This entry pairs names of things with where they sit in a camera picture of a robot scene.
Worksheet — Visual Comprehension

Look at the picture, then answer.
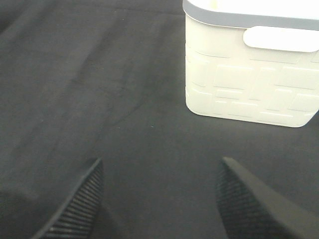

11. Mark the white basket with grey rim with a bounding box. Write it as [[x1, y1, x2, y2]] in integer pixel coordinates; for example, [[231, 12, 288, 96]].
[[182, 0, 319, 127]]

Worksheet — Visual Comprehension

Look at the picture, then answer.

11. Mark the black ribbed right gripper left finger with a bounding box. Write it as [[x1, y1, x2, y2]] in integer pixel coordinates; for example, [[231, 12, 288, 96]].
[[32, 158, 104, 239]]

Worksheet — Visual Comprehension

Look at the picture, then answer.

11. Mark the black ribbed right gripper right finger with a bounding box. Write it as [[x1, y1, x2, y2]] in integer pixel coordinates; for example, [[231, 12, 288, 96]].
[[215, 157, 319, 239]]

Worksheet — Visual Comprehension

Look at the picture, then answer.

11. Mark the black table cloth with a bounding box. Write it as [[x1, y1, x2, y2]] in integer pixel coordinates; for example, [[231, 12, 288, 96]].
[[0, 0, 319, 239]]

